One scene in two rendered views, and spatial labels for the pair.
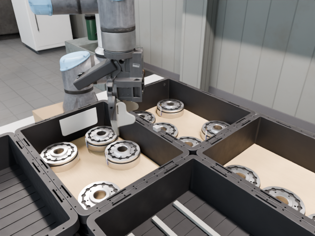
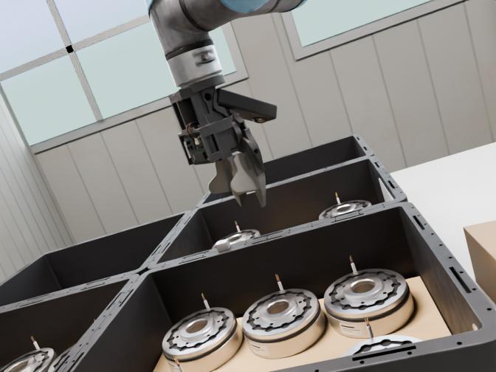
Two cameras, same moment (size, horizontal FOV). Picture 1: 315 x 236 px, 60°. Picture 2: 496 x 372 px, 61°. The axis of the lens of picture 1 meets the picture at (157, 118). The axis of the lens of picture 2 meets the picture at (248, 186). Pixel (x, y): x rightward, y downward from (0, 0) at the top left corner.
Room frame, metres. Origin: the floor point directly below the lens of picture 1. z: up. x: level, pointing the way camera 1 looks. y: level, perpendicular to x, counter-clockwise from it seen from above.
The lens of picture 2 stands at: (1.14, -0.29, 1.13)
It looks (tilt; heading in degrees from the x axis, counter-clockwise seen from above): 12 degrees down; 144
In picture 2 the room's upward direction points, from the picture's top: 19 degrees counter-clockwise
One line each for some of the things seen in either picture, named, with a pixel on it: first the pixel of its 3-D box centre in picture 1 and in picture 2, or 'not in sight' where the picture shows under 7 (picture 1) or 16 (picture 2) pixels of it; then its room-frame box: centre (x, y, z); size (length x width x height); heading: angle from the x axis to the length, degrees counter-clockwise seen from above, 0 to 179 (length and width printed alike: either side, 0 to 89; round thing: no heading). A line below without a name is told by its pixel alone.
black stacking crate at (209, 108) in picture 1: (177, 121); (272, 339); (0.78, -0.07, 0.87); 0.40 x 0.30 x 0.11; 42
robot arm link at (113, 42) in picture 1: (119, 39); (196, 68); (0.61, 0.08, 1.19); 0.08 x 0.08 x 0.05
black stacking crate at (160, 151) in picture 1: (99, 159); (286, 236); (0.58, 0.16, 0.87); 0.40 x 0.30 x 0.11; 42
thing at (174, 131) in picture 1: (162, 130); (279, 311); (0.74, -0.02, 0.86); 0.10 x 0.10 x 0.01
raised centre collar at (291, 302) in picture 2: (162, 129); (278, 308); (0.74, -0.02, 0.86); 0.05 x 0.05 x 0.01
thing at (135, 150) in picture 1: (122, 151); not in sight; (0.63, 0.10, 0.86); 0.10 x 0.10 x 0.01
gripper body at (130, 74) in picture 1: (124, 74); (210, 121); (0.60, 0.08, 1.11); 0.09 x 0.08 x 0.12; 87
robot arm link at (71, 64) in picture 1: (78, 70); not in sight; (1.03, 0.32, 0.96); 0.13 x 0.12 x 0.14; 103
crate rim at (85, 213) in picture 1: (97, 144); (277, 210); (0.58, 0.16, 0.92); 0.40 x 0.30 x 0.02; 42
